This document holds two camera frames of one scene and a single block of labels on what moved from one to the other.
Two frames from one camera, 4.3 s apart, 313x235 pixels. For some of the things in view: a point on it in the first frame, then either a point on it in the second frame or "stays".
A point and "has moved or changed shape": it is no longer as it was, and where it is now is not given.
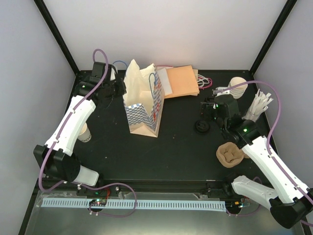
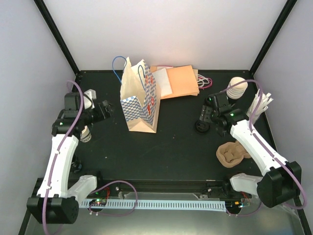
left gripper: (122, 90) to (101, 115)
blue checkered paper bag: (144, 97) has moved or changed shape
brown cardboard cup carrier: (229, 155) stays
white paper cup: (84, 135) stays
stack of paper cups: (237, 92) stays
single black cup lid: (202, 126) stays
